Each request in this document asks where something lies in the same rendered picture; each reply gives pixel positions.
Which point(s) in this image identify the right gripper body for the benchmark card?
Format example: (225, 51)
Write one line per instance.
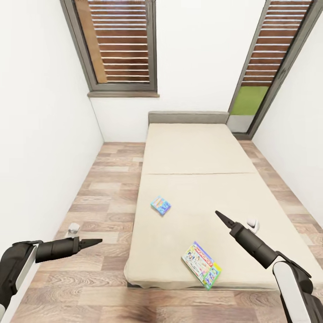
(245, 238)

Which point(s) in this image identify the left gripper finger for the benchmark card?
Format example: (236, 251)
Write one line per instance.
(88, 242)

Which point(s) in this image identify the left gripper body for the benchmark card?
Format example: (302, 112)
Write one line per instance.
(64, 248)

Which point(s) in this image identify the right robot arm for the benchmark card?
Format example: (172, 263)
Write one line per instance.
(294, 282)

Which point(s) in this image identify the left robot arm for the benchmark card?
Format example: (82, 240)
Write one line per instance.
(17, 260)

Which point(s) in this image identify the board game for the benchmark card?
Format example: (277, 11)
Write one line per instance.
(161, 205)
(204, 267)

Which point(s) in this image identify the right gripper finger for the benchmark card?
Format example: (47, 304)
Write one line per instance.
(228, 222)

